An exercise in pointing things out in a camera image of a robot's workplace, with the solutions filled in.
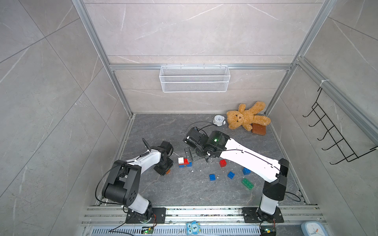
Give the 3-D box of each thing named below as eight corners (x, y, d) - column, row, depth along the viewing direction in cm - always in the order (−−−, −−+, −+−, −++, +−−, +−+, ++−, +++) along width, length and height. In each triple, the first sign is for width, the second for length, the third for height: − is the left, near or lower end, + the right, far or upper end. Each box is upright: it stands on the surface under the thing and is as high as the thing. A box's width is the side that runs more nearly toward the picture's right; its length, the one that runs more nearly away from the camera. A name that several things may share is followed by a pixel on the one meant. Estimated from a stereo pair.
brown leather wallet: (251, 133, 110) (253, 129, 107) (251, 126, 115) (253, 122, 112) (264, 135, 109) (266, 132, 106) (263, 128, 113) (265, 125, 110)
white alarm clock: (213, 126, 113) (214, 122, 110) (212, 118, 119) (213, 114, 115) (224, 126, 113) (225, 122, 110) (223, 118, 119) (224, 114, 115)
